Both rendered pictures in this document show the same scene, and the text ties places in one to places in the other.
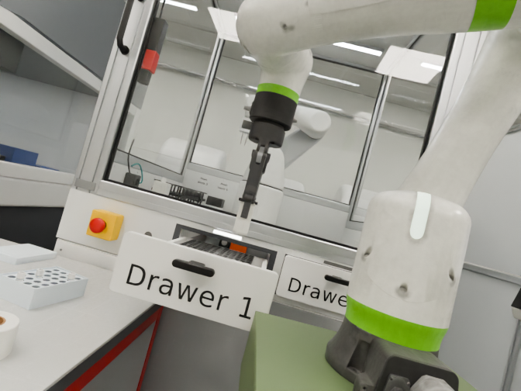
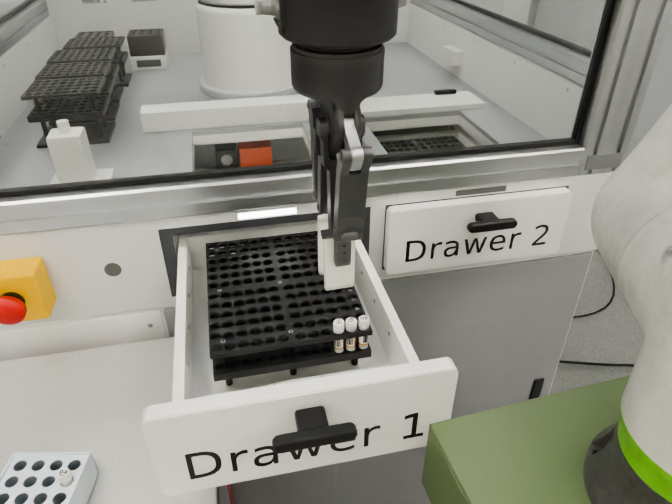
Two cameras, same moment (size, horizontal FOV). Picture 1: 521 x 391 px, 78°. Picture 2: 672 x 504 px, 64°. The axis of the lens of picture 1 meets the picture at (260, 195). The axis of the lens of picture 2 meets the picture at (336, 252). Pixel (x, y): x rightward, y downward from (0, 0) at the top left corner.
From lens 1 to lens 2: 0.40 m
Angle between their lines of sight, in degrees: 38
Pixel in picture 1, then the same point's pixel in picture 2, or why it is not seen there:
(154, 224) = (114, 247)
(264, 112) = (334, 34)
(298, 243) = (405, 179)
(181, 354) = not seen: hidden behind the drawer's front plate
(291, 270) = (404, 231)
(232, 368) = not seen: hidden behind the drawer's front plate
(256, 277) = (420, 386)
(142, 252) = (195, 435)
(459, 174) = not seen: outside the picture
